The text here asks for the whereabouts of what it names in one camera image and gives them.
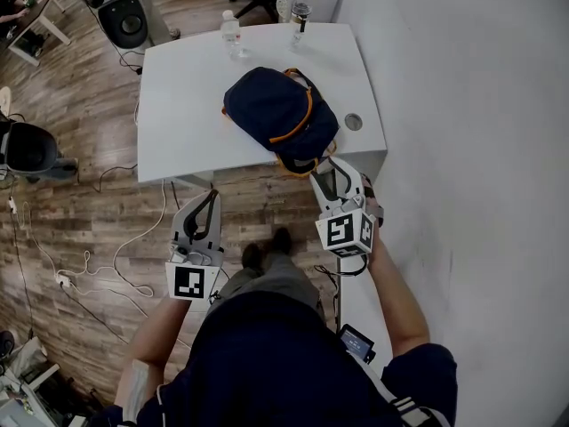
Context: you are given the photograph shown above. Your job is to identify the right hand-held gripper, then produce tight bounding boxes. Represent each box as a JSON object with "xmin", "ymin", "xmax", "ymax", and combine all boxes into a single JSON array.
[{"xmin": 309, "ymin": 157, "xmax": 378, "ymax": 261}]

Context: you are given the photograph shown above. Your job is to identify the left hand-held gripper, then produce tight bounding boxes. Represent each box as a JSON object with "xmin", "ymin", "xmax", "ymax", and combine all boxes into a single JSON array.
[{"xmin": 164, "ymin": 188, "xmax": 227, "ymax": 302}]

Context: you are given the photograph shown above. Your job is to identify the navy backpack with orange trim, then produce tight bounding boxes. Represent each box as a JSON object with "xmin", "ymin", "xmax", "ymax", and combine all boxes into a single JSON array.
[{"xmin": 220, "ymin": 66, "xmax": 341, "ymax": 178}]

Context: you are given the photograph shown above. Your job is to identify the person's right forearm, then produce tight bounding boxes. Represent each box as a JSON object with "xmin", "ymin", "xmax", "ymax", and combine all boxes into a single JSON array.
[{"xmin": 366, "ymin": 227, "xmax": 431, "ymax": 358}]

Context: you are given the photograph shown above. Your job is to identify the person's left forearm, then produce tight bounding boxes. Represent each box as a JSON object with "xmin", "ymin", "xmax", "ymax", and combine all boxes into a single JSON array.
[{"xmin": 113, "ymin": 295, "xmax": 196, "ymax": 422}]

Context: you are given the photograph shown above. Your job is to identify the person's left black shoe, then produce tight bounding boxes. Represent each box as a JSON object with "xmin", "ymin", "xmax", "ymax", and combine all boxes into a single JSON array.
[{"xmin": 241, "ymin": 242, "xmax": 263, "ymax": 270}]

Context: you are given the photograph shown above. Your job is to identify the person's black shoe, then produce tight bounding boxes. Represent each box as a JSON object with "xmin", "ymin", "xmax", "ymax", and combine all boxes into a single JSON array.
[
  {"xmin": 241, "ymin": 242, "xmax": 263, "ymax": 270},
  {"xmin": 271, "ymin": 227, "xmax": 293, "ymax": 255}
]

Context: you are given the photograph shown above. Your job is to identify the person's right black shoe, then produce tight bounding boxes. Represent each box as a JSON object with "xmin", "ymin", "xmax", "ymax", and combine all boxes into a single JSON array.
[{"xmin": 271, "ymin": 227, "xmax": 293, "ymax": 255}]

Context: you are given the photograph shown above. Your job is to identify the person's grey trousers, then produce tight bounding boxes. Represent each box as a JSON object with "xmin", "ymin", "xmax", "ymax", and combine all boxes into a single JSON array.
[{"xmin": 208, "ymin": 255, "xmax": 325, "ymax": 324}]

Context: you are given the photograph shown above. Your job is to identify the white table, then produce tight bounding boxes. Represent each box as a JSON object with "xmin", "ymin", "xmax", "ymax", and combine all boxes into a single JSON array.
[{"xmin": 135, "ymin": 22, "xmax": 388, "ymax": 184}]

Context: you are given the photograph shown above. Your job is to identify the person's navy shirt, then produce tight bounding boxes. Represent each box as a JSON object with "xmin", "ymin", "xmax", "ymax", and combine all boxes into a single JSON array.
[{"xmin": 88, "ymin": 291, "xmax": 459, "ymax": 427}]

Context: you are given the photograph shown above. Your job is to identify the black waist-worn screen device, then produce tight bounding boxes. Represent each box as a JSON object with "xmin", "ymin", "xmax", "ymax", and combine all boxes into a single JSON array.
[{"xmin": 340, "ymin": 323, "xmax": 377, "ymax": 364}]

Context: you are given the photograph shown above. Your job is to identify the clear plastic water bottle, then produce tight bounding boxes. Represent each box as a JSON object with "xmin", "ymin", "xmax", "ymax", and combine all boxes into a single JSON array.
[{"xmin": 220, "ymin": 10, "xmax": 244, "ymax": 60}]

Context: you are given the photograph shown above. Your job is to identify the wooden desk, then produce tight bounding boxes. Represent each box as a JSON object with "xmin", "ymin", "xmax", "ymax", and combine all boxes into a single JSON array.
[{"xmin": 8, "ymin": 0, "xmax": 72, "ymax": 68}]

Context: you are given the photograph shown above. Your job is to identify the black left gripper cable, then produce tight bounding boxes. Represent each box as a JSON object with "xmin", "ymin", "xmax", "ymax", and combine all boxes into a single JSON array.
[{"xmin": 208, "ymin": 267, "xmax": 231, "ymax": 305}]

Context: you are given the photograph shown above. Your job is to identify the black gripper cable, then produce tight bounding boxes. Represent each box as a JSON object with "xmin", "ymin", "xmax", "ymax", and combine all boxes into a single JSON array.
[
  {"xmin": 313, "ymin": 254, "xmax": 370, "ymax": 328},
  {"xmin": 208, "ymin": 267, "xmax": 231, "ymax": 305}
]

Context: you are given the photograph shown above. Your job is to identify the white floor cable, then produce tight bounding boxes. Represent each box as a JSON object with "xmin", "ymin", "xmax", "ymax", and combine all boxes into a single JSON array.
[{"xmin": 55, "ymin": 180, "xmax": 168, "ymax": 300}]

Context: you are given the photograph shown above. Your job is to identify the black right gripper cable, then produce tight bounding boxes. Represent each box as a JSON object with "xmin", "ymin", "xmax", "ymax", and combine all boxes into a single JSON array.
[{"xmin": 313, "ymin": 254, "xmax": 370, "ymax": 328}]

